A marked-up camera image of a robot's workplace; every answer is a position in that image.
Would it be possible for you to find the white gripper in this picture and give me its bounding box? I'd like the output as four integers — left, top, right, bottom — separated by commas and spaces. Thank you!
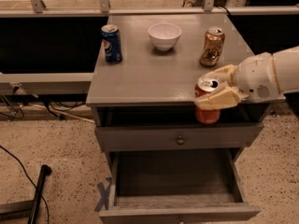
199, 52, 280, 109

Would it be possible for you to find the red coke can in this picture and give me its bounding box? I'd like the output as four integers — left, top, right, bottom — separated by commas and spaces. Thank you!
194, 78, 221, 124

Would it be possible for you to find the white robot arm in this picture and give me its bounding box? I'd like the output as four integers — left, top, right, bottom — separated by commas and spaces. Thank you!
194, 47, 299, 110

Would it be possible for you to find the gold soda can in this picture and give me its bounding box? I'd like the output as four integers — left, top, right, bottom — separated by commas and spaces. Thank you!
199, 26, 225, 66

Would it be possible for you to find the closed grey top drawer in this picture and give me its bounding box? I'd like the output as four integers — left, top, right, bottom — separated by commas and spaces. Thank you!
95, 123, 263, 152

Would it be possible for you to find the grey drawer cabinet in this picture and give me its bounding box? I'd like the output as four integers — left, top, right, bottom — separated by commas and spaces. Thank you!
85, 13, 286, 224

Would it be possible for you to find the open grey middle drawer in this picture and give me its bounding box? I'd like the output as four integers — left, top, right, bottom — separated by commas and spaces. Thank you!
99, 148, 261, 224

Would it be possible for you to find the blue pepsi can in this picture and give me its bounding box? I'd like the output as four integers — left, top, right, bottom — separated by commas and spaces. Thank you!
101, 24, 122, 63

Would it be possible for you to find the white bowl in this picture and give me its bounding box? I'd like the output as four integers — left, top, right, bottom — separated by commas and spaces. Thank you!
148, 23, 181, 51

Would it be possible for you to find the blue tape cross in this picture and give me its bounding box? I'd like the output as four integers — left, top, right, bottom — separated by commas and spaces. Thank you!
94, 177, 112, 212

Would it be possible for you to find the black metal stand leg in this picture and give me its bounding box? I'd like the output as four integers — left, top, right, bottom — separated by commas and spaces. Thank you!
0, 164, 53, 224

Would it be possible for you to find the metal railing with glass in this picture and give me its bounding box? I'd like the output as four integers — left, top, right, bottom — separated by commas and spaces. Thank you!
0, 0, 299, 18

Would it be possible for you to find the white cable bundle under shelf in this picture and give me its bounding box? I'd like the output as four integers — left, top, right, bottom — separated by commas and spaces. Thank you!
0, 83, 95, 124

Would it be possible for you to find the black cable on floor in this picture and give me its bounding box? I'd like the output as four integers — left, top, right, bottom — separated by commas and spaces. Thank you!
0, 145, 50, 224

